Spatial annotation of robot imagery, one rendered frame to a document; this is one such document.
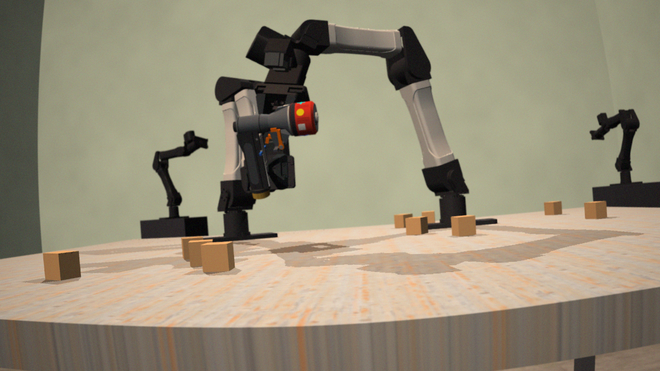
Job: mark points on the tan cube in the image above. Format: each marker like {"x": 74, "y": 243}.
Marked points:
{"x": 416, "y": 225}
{"x": 463, "y": 225}
{"x": 553, "y": 208}
{"x": 430, "y": 216}
{"x": 399, "y": 220}
{"x": 595, "y": 210}
{"x": 61, "y": 265}
{"x": 195, "y": 251}
{"x": 217, "y": 257}
{"x": 185, "y": 246}

